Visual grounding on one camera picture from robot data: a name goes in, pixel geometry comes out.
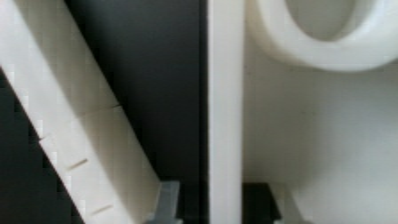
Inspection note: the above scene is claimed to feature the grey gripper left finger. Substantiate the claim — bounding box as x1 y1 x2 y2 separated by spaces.
146 181 182 224

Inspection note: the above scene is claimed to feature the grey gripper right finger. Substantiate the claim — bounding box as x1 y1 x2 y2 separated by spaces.
244 182 310 224

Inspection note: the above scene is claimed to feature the white square tabletop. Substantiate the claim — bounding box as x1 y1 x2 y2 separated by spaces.
208 0 398 224

